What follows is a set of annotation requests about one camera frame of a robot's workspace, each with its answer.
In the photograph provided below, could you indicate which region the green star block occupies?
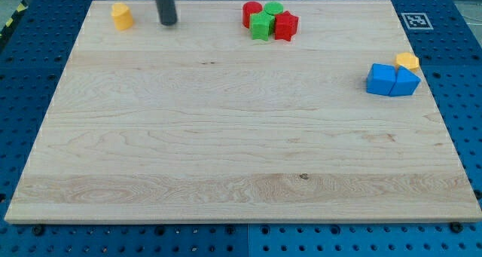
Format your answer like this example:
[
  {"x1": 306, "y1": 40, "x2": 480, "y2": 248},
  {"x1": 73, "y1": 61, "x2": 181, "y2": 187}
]
[{"x1": 249, "y1": 11, "x2": 275, "y2": 41}]

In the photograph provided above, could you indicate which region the red star block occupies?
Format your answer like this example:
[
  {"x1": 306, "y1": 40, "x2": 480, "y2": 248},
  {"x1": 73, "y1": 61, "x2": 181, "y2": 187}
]
[{"x1": 274, "y1": 11, "x2": 299, "y2": 41}]

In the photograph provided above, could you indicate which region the wooden board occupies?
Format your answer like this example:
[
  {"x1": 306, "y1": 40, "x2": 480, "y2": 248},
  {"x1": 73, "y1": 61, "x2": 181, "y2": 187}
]
[{"x1": 5, "y1": 0, "x2": 481, "y2": 225}]

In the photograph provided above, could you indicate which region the red cylinder block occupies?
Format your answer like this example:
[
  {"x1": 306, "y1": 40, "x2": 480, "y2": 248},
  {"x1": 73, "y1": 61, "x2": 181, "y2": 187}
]
[{"x1": 242, "y1": 1, "x2": 263, "y2": 29}]

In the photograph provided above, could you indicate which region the green cylinder block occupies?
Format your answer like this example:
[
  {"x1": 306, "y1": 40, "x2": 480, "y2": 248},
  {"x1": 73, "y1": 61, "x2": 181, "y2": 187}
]
[{"x1": 264, "y1": 1, "x2": 284, "y2": 15}]

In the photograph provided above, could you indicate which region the blue cube block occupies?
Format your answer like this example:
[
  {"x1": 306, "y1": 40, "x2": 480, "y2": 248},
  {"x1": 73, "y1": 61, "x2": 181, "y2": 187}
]
[{"x1": 366, "y1": 63, "x2": 396, "y2": 96}]

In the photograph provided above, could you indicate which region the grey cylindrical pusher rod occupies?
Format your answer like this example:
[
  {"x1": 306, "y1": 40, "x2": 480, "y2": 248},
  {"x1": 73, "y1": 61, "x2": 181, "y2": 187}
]
[{"x1": 155, "y1": 0, "x2": 178, "y2": 26}]

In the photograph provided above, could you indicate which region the yellow heart block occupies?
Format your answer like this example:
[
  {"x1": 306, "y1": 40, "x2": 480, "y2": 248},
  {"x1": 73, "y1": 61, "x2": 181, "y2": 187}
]
[{"x1": 111, "y1": 2, "x2": 134, "y2": 31}]

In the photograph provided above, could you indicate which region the blue triangle block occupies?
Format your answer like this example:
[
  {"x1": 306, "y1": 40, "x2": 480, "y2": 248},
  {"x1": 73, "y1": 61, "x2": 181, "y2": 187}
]
[{"x1": 389, "y1": 66, "x2": 421, "y2": 96}]

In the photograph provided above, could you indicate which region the yellow hexagon block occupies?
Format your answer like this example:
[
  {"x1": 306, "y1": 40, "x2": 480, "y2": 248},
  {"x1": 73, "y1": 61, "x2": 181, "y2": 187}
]
[{"x1": 395, "y1": 52, "x2": 420, "y2": 72}]

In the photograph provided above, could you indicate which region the white fiducial marker tag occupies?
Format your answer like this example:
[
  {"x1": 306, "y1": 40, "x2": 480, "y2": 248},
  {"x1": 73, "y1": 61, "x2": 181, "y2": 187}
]
[{"x1": 401, "y1": 12, "x2": 433, "y2": 30}]

